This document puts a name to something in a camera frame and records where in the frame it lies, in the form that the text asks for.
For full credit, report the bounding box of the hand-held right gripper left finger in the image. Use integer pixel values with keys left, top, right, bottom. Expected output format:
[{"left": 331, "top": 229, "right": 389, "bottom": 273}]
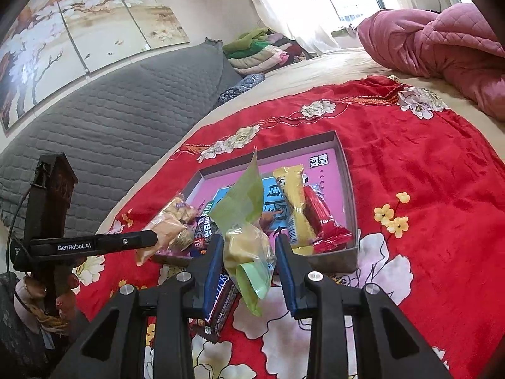
[{"left": 49, "top": 235, "right": 225, "bottom": 379}]

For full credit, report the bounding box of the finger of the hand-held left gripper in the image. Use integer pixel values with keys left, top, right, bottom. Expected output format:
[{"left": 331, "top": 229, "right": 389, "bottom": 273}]
[{"left": 95, "top": 231, "right": 158, "bottom": 253}]

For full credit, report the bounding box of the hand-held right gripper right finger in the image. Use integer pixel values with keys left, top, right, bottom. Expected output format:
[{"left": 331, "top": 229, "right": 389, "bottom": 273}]
[{"left": 274, "top": 235, "right": 452, "bottom": 379}]

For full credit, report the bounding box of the brown chocolate bar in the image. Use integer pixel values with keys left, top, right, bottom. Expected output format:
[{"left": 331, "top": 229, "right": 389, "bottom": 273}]
[{"left": 190, "top": 270, "right": 240, "bottom": 343}]

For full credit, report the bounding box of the tan snack packet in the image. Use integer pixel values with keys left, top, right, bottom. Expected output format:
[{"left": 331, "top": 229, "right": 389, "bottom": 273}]
[{"left": 135, "top": 213, "right": 188, "bottom": 267}]

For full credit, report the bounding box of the green clear snack packet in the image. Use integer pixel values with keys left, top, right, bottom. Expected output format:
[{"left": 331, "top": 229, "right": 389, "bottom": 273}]
[{"left": 208, "top": 148, "right": 277, "bottom": 317}]

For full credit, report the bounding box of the round cookie packet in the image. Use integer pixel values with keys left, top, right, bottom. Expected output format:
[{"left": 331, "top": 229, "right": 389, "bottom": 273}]
[{"left": 169, "top": 227, "right": 196, "bottom": 253}]

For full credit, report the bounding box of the blue cookie packet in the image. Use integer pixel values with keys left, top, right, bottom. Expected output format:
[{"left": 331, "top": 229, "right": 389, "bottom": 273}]
[{"left": 193, "top": 213, "right": 222, "bottom": 250}]

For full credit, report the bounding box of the clear puffed snack packet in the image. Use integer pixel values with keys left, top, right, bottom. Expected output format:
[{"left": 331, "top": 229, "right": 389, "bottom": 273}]
[{"left": 156, "top": 193, "right": 198, "bottom": 226}]

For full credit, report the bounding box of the red snack bar packet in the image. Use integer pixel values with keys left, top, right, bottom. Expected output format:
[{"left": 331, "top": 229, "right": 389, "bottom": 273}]
[{"left": 303, "top": 185, "right": 354, "bottom": 254}]

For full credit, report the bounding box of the long yellow-green snack packet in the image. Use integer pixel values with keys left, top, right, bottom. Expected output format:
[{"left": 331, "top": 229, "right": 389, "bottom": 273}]
[{"left": 272, "top": 165, "right": 318, "bottom": 256}]

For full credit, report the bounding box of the person's left hand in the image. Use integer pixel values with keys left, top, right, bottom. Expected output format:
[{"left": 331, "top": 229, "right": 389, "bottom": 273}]
[{"left": 24, "top": 258, "right": 85, "bottom": 316}]

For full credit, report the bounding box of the pink book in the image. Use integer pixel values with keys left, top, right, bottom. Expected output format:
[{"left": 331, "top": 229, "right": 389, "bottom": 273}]
[{"left": 185, "top": 144, "right": 352, "bottom": 245}]

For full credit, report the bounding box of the grey quilted headboard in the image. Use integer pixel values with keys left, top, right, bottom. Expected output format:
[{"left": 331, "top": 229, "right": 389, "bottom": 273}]
[{"left": 0, "top": 39, "right": 241, "bottom": 241}]

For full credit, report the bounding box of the red floral cloth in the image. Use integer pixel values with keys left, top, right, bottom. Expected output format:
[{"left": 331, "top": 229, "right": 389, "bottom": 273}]
[{"left": 75, "top": 76, "right": 505, "bottom": 379}]

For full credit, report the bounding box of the dark patterned cloth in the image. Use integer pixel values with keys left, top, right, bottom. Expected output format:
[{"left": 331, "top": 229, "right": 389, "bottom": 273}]
[{"left": 217, "top": 73, "right": 266, "bottom": 105}]

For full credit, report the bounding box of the beige bed sheet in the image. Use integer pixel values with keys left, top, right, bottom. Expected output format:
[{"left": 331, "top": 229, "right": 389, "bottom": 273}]
[{"left": 97, "top": 47, "right": 505, "bottom": 222}]

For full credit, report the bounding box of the stack of folded clothes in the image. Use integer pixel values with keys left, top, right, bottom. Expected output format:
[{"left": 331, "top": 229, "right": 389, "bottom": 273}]
[{"left": 222, "top": 27, "right": 312, "bottom": 75}]

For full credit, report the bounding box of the pink quilt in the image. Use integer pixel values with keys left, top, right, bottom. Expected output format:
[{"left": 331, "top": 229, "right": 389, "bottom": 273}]
[{"left": 357, "top": 3, "right": 505, "bottom": 122}]

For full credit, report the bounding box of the braided bracelet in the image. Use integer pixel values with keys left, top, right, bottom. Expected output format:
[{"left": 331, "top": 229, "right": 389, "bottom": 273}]
[{"left": 24, "top": 302, "right": 69, "bottom": 330}]

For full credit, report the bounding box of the blossom wall painting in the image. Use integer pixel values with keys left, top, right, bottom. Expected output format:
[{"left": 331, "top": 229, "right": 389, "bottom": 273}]
[{"left": 0, "top": 0, "right": 192, "bottom": 133}]

